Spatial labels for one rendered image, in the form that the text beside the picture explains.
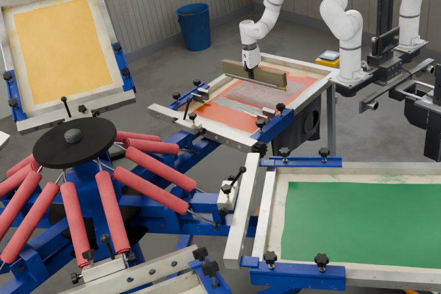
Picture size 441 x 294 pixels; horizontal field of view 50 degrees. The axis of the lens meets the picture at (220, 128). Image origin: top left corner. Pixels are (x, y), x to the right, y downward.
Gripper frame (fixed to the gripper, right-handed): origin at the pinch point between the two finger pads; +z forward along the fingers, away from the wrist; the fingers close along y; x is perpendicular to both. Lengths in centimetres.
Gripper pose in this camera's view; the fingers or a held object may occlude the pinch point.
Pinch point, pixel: (252, 73)
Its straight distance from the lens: 250.4
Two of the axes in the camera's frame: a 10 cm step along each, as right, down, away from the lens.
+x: -7.4, -2.6, 6.1
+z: 1.5, 8.3, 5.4
